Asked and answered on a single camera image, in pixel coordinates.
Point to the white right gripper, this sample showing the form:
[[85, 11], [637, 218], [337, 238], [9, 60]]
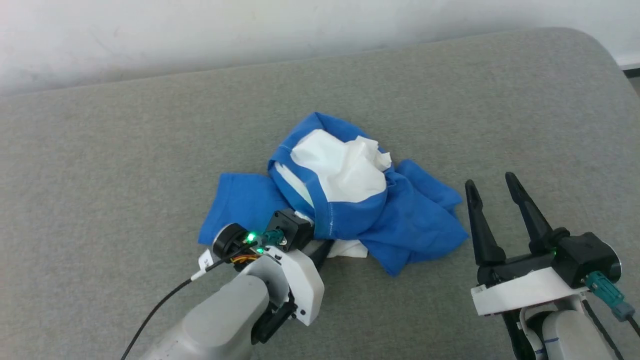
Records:
[[525, 292]]

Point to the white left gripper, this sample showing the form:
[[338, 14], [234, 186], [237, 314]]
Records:
[[302, 280]]

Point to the blue and white shirt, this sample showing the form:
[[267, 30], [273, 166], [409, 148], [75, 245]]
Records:
[[415, 225]]

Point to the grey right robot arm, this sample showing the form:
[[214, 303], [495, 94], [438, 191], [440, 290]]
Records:
[[565, 335]]

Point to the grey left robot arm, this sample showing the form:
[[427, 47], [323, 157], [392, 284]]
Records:
[[220, 320]]

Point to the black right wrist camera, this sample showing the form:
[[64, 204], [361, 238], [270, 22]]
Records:
[[585, 257]]

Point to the teal right camera connector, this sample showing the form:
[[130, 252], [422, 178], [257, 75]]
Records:
[[607, 295]]

